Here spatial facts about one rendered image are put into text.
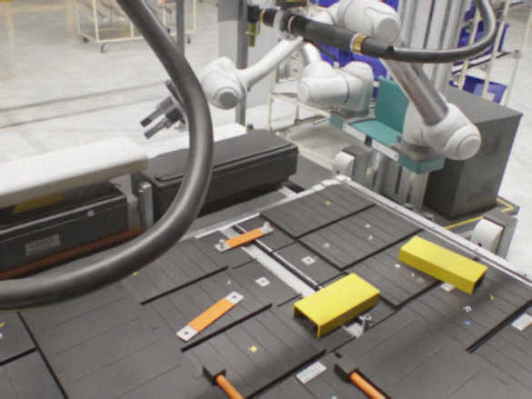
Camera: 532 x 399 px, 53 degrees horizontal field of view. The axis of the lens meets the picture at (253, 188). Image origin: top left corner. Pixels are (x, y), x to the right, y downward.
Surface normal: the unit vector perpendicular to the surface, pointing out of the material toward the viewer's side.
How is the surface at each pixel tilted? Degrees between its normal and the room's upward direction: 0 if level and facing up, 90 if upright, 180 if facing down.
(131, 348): 0
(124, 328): 0
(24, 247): 90
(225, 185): 90
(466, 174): 90
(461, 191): 90
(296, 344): 0
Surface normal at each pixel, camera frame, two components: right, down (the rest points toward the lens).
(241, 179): 0.62, 0.40
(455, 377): 0.04, -0.88
